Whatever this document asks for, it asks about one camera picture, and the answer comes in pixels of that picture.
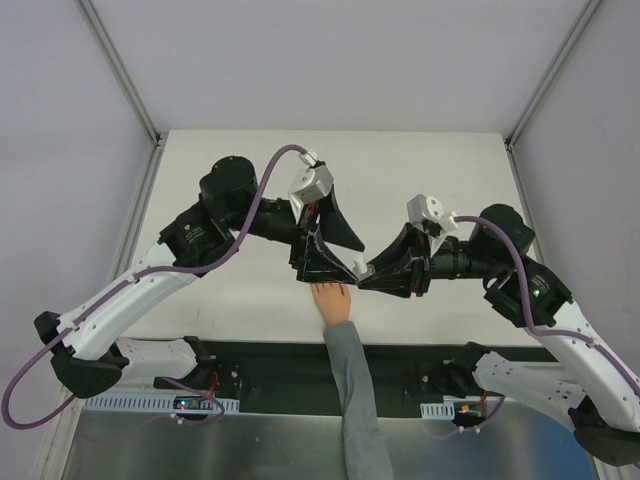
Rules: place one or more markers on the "right aluminium frame post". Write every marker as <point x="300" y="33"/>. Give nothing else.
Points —
<point x="553" y="71"/>

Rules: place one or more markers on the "right white cable duct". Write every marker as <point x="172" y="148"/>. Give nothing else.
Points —
<point x="449" y="410"/>

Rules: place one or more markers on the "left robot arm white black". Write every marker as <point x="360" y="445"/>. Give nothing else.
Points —
<point x="90" y="354"/>

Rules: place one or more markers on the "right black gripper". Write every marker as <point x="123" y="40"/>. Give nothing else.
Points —
<point x="421" y="263"/>

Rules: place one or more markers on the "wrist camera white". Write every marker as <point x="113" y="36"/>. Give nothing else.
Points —
<point x="427" y="214"/>
<point x="311" y="183"/>

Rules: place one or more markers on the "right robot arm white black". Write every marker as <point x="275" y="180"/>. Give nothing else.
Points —
<point x="600" y="405"/>

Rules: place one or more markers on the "left white cable duct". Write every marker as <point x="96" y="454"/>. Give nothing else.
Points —
<point x="159" y="403"/>

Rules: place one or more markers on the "left aluminium frame post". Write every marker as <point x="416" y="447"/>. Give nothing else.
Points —
<point x="114" y="61"/>

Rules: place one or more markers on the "aluminium frame post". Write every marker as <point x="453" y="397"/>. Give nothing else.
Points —
<point x="114" y="61"/>
<point x="553" y="71"/>

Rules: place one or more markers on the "clear nail polish bottle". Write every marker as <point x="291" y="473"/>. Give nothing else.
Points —
<point x="368" y="272"/>

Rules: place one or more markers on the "white cable duct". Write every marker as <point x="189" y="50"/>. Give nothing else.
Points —
<point x="159" y="403"/>
<point x="449" y="410"/>

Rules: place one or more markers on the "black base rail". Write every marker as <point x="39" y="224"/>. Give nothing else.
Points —
<point x="296" y="378"/>

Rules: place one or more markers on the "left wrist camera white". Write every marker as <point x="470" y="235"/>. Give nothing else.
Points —
<point x="311" y="183"/>

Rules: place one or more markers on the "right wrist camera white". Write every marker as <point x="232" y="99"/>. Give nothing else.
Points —
<point x="427" y="214"/>

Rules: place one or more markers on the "person hand long nails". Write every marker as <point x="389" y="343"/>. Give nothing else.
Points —
<point x="333" y="301"/>

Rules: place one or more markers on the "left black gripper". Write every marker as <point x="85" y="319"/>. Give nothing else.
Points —
<point x="302" y="241"/>

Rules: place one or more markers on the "grey sleeved forearm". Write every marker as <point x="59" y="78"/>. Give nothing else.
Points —
<point x="364" y="448"/>

